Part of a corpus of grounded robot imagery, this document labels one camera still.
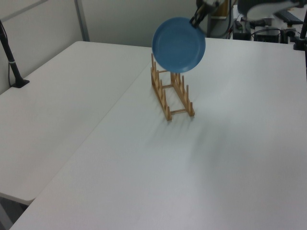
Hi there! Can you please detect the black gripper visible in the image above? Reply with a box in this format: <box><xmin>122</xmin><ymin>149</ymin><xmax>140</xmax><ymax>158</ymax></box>
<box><xmin>189</xmin><ymin>0</ymin><xmax>227</xmax><ymax>33</ymax></box>

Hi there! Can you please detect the blue round plate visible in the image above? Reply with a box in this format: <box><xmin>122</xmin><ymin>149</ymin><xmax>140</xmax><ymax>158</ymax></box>
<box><xmin>152</xmin><ymin>17</ymin><xmax>207</xmax><ymax>74</ymax></box>

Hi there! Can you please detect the wooden plate rack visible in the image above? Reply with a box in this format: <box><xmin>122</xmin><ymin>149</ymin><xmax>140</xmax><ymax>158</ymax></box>
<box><xmin>150</xmin><ymin>53</ymin><xmax>195</xmax><ymax>122</ymax></box>

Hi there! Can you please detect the beige board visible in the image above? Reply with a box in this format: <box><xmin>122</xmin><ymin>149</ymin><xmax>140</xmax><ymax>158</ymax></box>
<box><xmin>211</xmin><ymin>0</ymin><xmax>230</xmax><ymax>19</ymax></box>

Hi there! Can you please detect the black box with green part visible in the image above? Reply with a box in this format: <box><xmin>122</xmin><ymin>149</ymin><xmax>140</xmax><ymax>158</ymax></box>
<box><xmin>233</xmin><ymin>20</ymin><xmax>252</xmax><ymax>40</ymax></box>

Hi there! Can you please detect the black electronics box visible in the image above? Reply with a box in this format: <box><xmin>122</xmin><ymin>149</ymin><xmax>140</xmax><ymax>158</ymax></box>
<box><xmin>254</xmin><ymin>28</ymin><xmax>282</xmax><ymax>43</ymax></box>

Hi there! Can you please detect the black keyboard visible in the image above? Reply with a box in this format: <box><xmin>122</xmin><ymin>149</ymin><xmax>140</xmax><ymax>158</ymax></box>
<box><xmin>273</xmin><ymin>10</ymin><xmax>303</xmax><ymax>24</ymax></box>

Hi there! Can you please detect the white desk device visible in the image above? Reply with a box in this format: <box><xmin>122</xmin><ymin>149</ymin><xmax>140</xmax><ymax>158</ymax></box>
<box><xmin>282</xmin><ymin>23</ymin><xmax>301</xmax><ymax>44</ymax></box>

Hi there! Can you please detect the grey arm cable sleeve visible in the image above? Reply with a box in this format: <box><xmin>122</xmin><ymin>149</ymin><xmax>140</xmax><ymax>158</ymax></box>
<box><xmin>225</xmin><ymin>0</ymin><xmax>237</xmax><ymax>39</ymax></box>

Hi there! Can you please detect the black camera stand with tie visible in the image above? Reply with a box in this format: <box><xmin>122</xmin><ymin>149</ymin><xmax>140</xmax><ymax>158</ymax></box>
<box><xmin>0</xmin><ymin>19</ymin><xmax>31</xmax><ymax>89</ymax></box>

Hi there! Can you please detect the thin black stand cable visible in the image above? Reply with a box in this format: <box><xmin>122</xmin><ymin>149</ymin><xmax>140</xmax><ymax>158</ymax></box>
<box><xmin>6</xmin><ymin>61</ymin><xmax>14</xmax><ymax>87</ymax></box>

